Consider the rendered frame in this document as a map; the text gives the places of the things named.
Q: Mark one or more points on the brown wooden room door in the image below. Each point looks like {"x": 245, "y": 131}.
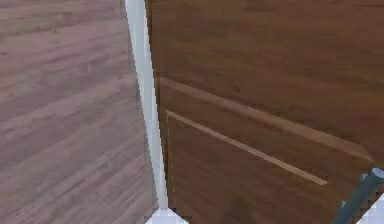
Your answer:
{"x": 253, "y": 100}

